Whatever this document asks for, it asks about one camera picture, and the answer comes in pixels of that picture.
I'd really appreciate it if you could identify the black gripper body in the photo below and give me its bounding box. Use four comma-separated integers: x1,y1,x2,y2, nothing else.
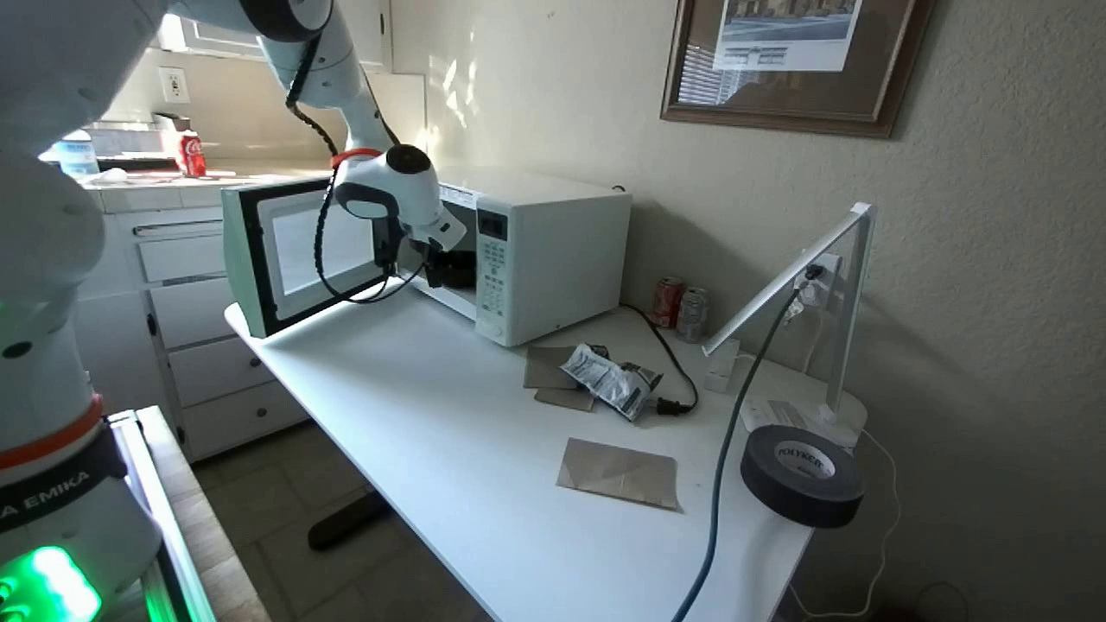
366,211,410,281

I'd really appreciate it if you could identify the microwave door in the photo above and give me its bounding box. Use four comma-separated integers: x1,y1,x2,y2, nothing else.
217,178,401,342

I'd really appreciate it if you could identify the white microwave oven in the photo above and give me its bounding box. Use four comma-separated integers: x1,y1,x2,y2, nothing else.
406,168,637,351

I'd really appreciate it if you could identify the large grey tape patch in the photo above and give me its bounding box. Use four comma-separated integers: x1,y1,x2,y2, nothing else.
522,342,604,416

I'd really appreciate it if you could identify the red soda can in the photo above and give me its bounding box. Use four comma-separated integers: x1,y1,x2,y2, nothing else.
175,125,211,181

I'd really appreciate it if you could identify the white drawer cabinet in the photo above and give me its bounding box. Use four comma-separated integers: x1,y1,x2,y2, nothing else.
69,166,340,467

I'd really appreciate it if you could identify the silver foil packet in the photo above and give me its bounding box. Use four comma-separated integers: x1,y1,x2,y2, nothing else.
555,338,668,424

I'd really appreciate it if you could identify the black table foot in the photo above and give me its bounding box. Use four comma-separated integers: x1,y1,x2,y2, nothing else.
303,487,396,556

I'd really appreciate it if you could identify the small red container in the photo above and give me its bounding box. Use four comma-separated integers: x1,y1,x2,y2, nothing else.
649,275,687,331

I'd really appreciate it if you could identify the small grey container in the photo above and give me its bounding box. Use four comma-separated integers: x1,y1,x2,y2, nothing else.
679,285,715,346

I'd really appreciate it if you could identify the small grey tape patch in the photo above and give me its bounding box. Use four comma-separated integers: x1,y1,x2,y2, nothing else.
553,437,687,516

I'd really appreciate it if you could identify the wooden robot platform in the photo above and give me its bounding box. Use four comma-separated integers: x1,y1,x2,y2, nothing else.
107,400,278,622

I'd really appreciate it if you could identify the framed church picture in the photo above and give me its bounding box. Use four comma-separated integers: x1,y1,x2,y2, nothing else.
658,0,940,145

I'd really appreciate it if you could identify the white desk lamp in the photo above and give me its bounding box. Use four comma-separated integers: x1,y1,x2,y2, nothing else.
698,199,878,457

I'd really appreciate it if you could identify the black tape roll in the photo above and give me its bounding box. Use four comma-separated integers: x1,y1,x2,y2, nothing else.
736,421,868,533

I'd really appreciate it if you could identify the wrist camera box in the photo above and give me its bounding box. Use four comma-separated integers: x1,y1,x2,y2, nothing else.
422,211,470,256

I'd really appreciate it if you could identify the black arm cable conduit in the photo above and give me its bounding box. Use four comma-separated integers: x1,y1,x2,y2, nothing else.
279,44,408,311

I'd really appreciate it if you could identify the white light switch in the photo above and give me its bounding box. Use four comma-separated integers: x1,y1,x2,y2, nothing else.
154,66,192,107

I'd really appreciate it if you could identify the black power cable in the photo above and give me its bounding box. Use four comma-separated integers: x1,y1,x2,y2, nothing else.
623,300,705,417

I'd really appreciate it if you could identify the blue cable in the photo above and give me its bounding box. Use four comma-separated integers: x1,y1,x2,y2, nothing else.
668,274,817,622

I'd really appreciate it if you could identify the white wall outlet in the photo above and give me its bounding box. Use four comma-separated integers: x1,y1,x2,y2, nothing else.
803,252,848,319

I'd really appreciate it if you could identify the thin white cord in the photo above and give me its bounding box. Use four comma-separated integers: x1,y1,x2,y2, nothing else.
793,429,910,622

